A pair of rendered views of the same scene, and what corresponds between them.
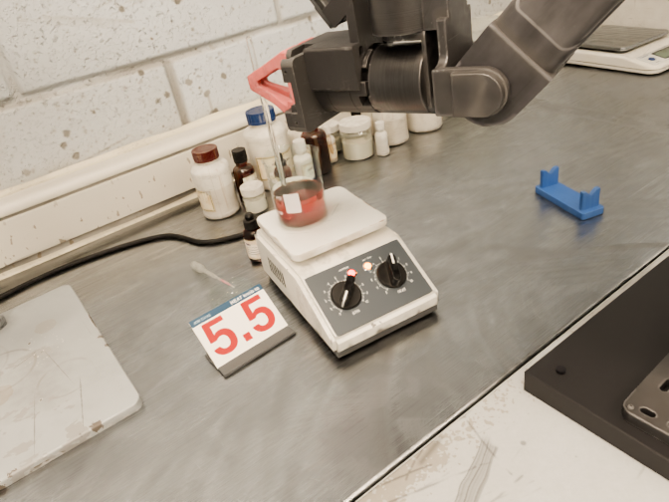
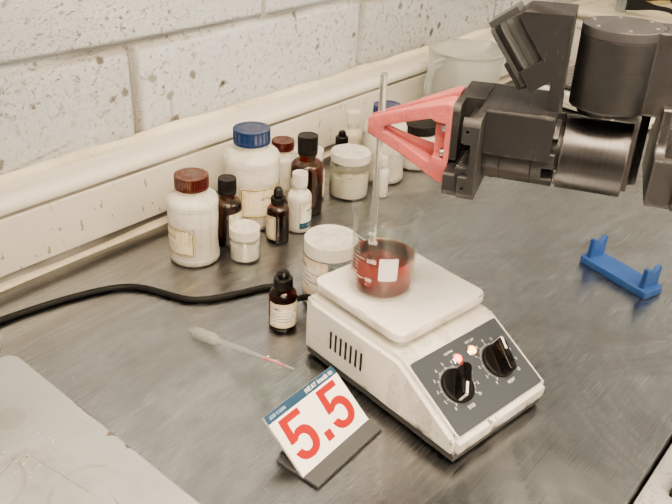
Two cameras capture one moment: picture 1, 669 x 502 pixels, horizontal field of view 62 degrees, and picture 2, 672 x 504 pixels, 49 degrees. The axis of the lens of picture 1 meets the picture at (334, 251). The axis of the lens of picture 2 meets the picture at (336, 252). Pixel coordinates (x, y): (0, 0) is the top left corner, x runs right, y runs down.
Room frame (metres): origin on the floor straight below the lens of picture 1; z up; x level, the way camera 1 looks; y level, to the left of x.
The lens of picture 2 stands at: (0.03, 0.28, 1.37)
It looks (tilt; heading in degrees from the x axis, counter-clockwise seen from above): 30 degrees down; 340
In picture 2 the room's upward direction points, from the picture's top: 3 degrees clockwise
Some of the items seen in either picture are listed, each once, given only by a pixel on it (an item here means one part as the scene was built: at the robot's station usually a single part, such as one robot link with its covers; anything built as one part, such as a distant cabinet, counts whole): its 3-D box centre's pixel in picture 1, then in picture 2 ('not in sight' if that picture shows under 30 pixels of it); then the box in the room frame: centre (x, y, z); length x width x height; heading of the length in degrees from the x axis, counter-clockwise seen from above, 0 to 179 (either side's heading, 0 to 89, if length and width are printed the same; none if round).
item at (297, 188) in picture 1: (296, 187); (381, 249); (0.58, 0.03, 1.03); 0.07 x 0.06 x 0.08; 28
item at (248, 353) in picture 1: (242, 328); (324, 423); (0.48, 0.11, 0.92); 0.09 x 0.06 x 0.04; 123
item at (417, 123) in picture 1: (423, 109); (416, 142); (1.02, -0.22, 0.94); 0.07 x 0.07 x 0.07
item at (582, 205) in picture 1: (567, 190); (622, 264); (0.64, -0.32, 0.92); 0.10 x 0.03 x 0.04; 13
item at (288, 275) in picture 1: (335, 260); (414, 339); (0.54, 0.00, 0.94); 0.22 x 0.13 x 0.08; 23
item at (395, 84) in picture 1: (408, 71); (594, 147); (0.46, -0.09, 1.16); 0.07 x 0.06 x 0.07; 51
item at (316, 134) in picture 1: (314, 141); (306, 173); (0.91, 0.00, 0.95); 0.04 x 0.04 x 0.11
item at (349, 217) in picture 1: (320, 220); (399, 289); (0.57, 0.01, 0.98); 0.12 x 0.12 x 0.01; 23
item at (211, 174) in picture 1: (213, 180); (193, 216); (0.82, 0.17, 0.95); 0.06 x 0.06 x 0.11
